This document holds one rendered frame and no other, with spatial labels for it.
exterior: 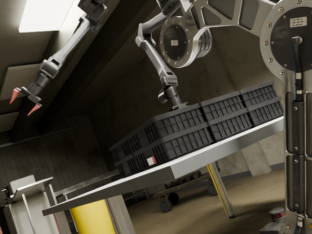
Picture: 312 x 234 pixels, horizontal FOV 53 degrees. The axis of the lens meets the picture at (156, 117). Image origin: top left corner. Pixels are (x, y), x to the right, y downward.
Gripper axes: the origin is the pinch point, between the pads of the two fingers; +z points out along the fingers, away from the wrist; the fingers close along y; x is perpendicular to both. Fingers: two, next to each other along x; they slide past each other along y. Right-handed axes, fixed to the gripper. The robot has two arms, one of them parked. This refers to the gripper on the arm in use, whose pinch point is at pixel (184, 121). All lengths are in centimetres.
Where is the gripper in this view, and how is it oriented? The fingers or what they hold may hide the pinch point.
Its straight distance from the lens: 169.3
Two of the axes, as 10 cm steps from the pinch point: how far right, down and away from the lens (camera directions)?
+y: -8.4, 3.0, -4.5
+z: 3.8, 9.2, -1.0
